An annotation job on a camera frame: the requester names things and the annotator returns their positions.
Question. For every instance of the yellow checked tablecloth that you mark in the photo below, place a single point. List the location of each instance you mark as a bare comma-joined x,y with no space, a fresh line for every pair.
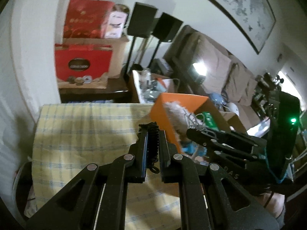
70,136

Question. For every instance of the orange cardboard box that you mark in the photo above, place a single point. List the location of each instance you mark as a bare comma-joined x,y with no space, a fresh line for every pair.
195,105

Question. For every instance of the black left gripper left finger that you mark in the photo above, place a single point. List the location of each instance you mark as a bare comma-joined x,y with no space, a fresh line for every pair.
96,197

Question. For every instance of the open box of clutter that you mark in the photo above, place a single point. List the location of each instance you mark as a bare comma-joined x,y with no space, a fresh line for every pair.
146,86

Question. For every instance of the dark wooden side table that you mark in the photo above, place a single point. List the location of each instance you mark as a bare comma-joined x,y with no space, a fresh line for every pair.
116,90

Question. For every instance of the blue cone toy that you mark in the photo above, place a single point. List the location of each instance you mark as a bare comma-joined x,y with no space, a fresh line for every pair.
193,148

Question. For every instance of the brown sofa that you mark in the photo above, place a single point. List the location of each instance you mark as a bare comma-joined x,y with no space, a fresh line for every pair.
225,73

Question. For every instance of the black speaker left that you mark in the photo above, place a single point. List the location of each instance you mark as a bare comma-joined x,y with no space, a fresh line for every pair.
140,24

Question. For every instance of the pink white tissue pack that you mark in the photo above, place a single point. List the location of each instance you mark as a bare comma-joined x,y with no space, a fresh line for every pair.
115,25

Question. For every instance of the red gift box top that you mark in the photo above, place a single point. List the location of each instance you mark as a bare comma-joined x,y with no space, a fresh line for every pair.
87,18

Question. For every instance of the bright lamp device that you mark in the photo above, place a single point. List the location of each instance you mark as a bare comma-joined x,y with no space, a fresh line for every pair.
199,71

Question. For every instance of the black speaker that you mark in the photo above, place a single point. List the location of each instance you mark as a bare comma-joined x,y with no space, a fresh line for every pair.
140,24
165,31

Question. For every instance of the framed wall painting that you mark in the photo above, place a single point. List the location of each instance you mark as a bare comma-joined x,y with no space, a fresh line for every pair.
254,18

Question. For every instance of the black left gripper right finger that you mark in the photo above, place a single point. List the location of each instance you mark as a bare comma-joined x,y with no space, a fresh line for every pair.
209,197

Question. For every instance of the white fluffy duster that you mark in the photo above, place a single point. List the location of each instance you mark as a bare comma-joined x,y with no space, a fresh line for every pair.
178,117

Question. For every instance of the black speaker right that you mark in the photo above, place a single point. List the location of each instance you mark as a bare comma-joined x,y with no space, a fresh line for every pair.
165,31

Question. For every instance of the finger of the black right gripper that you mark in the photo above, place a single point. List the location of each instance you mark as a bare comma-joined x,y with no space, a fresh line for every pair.
234,139
239,149

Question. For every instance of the red chocolate gift bag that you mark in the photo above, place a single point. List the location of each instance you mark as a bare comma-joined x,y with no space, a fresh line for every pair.
84,66

